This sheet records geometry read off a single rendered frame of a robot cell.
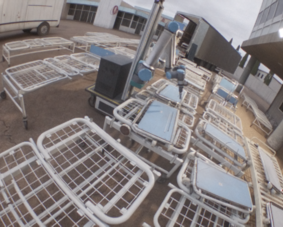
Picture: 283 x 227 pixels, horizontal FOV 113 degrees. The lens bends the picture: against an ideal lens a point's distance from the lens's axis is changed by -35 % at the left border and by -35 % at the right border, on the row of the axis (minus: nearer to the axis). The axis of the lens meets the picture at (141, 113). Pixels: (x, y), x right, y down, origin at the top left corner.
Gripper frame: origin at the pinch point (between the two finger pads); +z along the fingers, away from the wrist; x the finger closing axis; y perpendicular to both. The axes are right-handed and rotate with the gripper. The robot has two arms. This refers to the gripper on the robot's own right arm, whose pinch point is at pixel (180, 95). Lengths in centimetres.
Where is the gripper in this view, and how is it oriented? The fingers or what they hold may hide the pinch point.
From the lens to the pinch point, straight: 187.8
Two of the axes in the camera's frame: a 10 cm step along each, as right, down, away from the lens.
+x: -2.0, 5.9, -7.8
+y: -9.7, -0.4, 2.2
